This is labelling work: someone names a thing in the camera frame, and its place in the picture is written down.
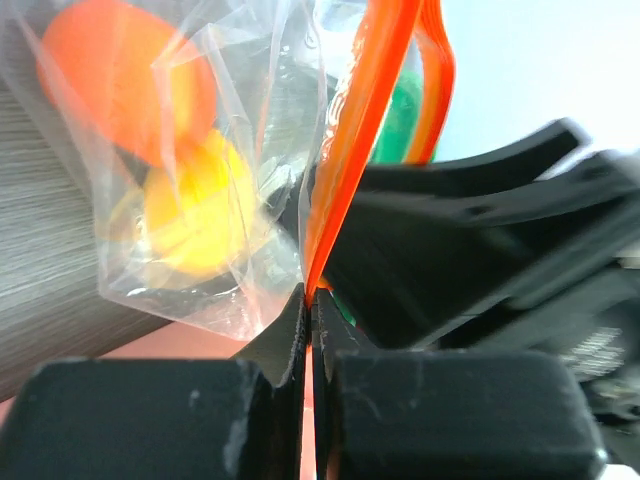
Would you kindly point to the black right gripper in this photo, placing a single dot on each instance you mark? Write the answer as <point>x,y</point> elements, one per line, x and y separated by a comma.
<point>550,266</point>

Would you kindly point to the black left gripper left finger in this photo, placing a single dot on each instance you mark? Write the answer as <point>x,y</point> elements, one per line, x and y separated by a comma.
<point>235,418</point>

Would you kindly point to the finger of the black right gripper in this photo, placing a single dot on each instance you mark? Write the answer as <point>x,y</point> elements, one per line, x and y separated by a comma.
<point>505,168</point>

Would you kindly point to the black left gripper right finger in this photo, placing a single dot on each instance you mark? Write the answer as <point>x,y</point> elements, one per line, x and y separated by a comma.
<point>398,414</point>

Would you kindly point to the clear zip bag orange seal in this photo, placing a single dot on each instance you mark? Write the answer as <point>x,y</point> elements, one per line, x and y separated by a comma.
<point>302,88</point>

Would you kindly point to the yellow orange fake fruit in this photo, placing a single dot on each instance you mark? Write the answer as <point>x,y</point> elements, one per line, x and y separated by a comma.
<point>191,225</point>

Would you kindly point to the orange fake orange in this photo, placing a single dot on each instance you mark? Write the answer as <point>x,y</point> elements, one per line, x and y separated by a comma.
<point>132,76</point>

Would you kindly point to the pink divided organizer tray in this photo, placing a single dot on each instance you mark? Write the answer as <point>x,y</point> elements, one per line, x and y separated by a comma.
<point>178,340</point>

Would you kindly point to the green plastic bin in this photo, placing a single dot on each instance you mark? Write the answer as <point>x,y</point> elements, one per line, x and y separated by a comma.
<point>408,116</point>

